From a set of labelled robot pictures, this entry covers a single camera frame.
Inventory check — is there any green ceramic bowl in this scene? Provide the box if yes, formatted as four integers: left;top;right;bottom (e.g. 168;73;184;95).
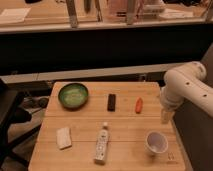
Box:
58;83;89;109

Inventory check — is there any white paper sheet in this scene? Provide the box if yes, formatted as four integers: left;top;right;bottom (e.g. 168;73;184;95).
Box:
0;8;30;24

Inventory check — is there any black chair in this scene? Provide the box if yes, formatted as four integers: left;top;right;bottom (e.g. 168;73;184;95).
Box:
0;78;40;167

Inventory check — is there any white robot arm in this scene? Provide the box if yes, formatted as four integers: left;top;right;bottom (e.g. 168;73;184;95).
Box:
159;61;213;124

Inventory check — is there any white plastic bottle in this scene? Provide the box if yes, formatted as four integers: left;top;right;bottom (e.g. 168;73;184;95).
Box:
94;122;109;165

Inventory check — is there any metal frame post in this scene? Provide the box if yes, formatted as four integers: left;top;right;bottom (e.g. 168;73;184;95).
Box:
66;0;78;28
126;0;136;25

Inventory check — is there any orange carrot toy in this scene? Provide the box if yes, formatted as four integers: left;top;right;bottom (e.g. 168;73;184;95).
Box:
135;98;143;114

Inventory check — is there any black rectangular block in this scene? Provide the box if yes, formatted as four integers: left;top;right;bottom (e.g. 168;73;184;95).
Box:
107;94;116;111

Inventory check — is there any metal frame post left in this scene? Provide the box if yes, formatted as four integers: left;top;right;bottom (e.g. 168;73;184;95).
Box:
66;0;78;28

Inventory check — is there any white sponge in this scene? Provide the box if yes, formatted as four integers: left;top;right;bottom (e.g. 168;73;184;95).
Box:
56;127;72;150

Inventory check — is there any metal frame post right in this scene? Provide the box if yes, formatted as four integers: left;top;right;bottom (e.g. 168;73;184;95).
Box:
126;0;136;25

